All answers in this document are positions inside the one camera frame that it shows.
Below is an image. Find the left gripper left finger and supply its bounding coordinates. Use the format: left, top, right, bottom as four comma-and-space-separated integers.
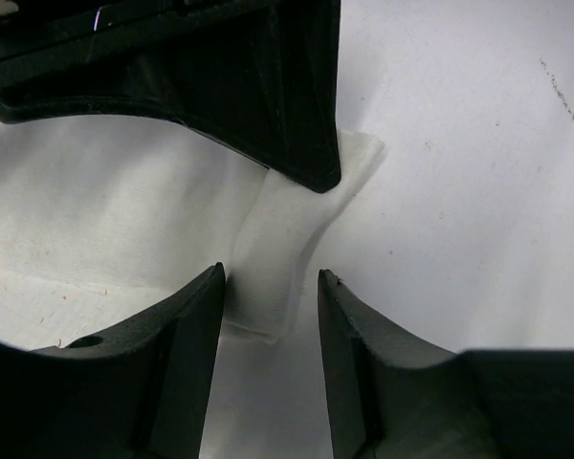
0, 264, 226, 458

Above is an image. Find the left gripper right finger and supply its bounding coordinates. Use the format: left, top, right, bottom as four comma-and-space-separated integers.
318, 270, 574, 458

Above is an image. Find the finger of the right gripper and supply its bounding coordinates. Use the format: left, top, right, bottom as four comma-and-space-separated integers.
0, 0, 341, 193

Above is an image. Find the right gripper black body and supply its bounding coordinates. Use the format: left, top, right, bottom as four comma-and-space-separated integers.
0, 1, 277, 62

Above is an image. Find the white sock pair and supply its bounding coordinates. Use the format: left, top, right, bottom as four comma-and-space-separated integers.
0, 117, 383, 348

